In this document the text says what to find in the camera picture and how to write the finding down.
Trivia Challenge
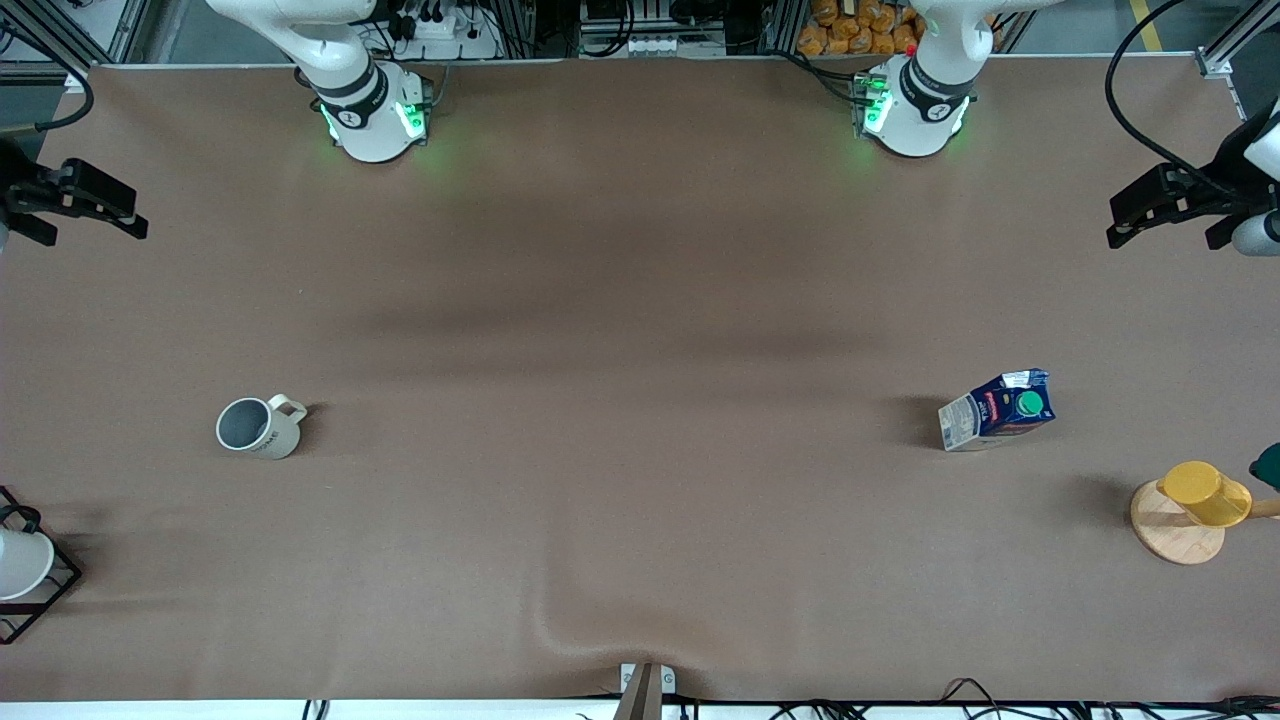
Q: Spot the blue white milk carton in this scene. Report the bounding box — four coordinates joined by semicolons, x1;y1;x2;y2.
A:
938;368;1057;453

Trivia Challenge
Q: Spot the grey white ceramic mug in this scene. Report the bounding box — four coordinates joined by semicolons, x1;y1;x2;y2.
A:
216;393;309;461

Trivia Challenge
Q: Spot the yellow plastic cup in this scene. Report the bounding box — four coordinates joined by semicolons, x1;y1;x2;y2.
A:
1157;460;1253;528

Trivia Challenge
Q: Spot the round wooden cup stand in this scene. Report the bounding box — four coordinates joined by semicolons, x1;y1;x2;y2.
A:
1130;478;1280;567

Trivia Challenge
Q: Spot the white bowl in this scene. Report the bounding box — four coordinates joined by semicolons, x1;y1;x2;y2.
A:
0;527;56;602

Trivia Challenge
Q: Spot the large table cover sheet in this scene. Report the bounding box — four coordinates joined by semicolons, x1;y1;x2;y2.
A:
0;55;1280;706

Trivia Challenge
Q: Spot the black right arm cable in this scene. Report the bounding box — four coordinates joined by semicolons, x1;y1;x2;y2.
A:
0;66;96;133

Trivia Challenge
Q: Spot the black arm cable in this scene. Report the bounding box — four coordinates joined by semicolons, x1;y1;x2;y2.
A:
1104;0;1217;183
0;66;96;133

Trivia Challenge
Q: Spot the aluminium frame profile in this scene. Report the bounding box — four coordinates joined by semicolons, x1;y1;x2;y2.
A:
0;0;151;91
1195;0;1280;79

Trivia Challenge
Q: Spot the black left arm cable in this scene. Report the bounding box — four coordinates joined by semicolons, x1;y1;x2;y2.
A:
1104;0;1217;183

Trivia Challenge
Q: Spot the black wire rack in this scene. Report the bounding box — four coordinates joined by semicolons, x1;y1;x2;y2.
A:
0;486;83;645

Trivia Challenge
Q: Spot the black cable bundle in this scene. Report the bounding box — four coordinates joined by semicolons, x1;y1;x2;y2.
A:
760;678;1280;720

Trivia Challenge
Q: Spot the grey camera pole bracket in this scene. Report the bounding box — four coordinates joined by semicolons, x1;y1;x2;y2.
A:
619;661;677;720

